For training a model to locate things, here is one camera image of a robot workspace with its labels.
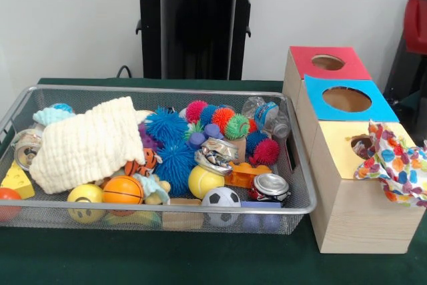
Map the red ball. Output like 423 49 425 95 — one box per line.
0 188 22 222

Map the mint green cloth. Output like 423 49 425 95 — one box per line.
33 105 75 127

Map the crushed red drink can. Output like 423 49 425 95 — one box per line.
250 173 292 204

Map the blue spiky rubber ball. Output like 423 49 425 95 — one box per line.
155 141 197 196
145 106 191 144

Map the yellow smiley ball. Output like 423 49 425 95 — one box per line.
67 184 106 224

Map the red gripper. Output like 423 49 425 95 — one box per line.
402 0 427 56

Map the black and white soccer ball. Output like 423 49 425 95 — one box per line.
202 187 242 228

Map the black monitor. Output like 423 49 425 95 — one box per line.
384 31 427 119

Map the cream knitted cloth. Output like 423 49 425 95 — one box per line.
29 96 147 195

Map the striped tiger plush toy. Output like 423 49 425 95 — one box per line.
123 148 163 178

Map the wooden box with three holes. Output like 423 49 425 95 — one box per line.
282 46 427 254

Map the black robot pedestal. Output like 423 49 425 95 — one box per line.
129 0 268 80

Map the clear mesh bin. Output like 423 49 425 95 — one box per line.
0 85 318 236

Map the yellow cheese wedge toy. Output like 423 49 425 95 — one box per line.
0 162 35 200

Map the long polka dot cloth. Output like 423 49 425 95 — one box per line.
354 121 427 208

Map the yellow tennis ball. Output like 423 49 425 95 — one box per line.
187 166 225 200

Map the silver drink can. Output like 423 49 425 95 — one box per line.
12 128 46 171

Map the orange toy basketball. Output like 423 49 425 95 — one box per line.
102 176 145 206

